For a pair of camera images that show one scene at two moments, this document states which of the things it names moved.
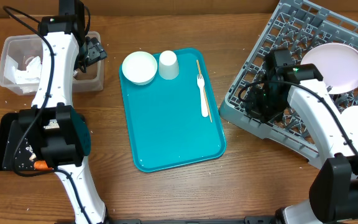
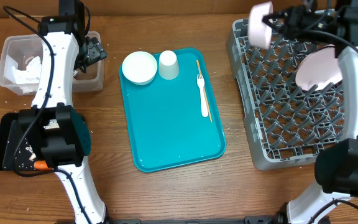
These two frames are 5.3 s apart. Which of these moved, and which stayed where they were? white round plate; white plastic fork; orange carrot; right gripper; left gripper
Moved: white round plate; right gripper
Stayed: orange carrot; white plastic fork; left gripper
